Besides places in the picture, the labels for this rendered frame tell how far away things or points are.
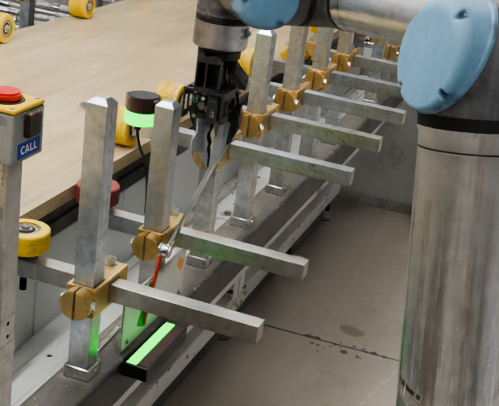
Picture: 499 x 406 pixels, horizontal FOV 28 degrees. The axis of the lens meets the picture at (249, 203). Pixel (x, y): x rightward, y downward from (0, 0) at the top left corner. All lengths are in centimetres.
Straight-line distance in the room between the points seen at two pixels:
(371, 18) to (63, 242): 81
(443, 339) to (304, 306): 251
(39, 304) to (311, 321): 166
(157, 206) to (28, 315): 33
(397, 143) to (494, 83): 345
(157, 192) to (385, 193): 282
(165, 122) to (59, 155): 37
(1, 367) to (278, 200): 123
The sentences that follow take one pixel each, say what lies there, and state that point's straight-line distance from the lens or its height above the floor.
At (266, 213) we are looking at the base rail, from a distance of 238.
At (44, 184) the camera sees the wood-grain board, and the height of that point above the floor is 90.
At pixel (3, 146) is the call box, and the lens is 123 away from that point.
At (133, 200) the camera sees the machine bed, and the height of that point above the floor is 76.
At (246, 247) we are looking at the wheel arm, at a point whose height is 86.
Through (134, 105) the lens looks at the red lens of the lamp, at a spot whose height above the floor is 109.
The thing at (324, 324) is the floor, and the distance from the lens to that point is 345.
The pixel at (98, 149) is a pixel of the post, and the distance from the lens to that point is 150.
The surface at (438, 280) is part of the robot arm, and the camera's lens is 103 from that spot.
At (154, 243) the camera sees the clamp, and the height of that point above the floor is 86.
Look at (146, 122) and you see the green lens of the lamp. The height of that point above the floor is 107.
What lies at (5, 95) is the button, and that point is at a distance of 124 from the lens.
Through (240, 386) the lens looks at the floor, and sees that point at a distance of 303.
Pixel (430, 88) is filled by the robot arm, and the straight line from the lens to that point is 100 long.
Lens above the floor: 158
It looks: 21 degrees down
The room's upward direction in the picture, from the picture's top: 8 degrees clockwise
